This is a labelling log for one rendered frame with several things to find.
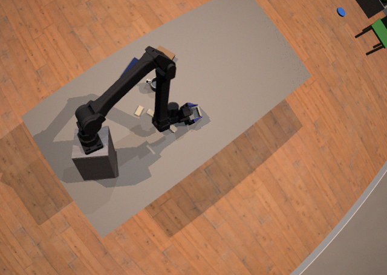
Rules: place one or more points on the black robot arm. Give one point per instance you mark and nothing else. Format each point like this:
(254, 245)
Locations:
(91, 115)

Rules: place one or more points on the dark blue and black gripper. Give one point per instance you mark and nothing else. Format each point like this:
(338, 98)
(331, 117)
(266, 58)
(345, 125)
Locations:
(190, 122)

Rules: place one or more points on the dark blue notebook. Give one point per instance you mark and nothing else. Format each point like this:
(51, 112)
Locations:
(131, 64)

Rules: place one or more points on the grey mug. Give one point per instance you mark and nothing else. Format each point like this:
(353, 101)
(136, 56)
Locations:
(153, 83)

